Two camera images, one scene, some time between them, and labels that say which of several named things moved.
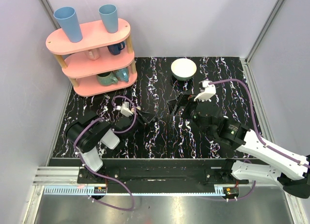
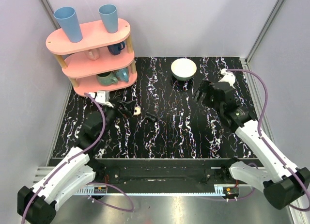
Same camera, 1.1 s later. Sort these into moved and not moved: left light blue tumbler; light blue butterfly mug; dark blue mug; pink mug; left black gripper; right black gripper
Moved: right black gripper; left black gripper
Not moved: left light blue tumbler; pink mug; light blue butterfly mug; dark blue mug
